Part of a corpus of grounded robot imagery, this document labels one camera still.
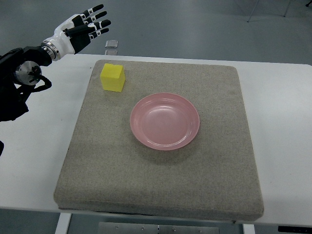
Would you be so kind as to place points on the yellow foam block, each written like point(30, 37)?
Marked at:
point(112, 77)

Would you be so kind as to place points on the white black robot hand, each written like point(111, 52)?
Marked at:
point(77, 32)

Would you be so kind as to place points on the floor socket cover plate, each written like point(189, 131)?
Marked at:
point(111, 44)

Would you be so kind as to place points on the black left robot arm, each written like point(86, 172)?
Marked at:
point(20, 76)

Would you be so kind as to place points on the metal base plate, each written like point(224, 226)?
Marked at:
point(131, 228)

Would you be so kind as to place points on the black label plate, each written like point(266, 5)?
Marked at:
point(293, 229)

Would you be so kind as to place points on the white table leg left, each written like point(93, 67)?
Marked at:
point(63, 223)

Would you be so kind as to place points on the beige felt mat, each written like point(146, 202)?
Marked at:
point(214, 177)

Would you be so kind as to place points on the pink plate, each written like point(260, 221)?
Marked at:
point(164, 121)

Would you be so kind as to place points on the chair legs background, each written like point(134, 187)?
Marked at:
point(280, 8)

